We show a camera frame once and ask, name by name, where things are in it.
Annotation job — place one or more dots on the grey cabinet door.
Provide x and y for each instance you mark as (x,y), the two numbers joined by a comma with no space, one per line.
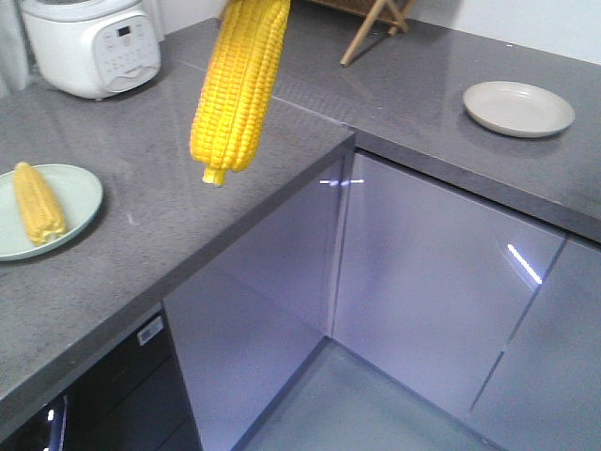
(244,324)

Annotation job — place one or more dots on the grey side cabinet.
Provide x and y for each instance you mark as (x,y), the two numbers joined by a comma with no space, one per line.
(487,314)

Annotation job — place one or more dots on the white curtain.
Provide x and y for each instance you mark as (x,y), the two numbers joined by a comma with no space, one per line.
(16,59)

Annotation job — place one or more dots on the yellow corn cob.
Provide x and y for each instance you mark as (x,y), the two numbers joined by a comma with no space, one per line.
(41,213)
(236,93)

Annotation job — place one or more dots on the white blender appliance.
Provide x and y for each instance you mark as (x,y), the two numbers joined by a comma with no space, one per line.
(92,49)

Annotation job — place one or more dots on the green plate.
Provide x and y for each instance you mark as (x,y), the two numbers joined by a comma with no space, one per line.
(79,193)

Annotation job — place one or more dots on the cream plate on side counter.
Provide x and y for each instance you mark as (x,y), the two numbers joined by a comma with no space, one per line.
(518,110)

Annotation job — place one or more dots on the black drawer disinfection cabinet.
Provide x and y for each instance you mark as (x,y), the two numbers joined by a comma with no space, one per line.
(132,399)

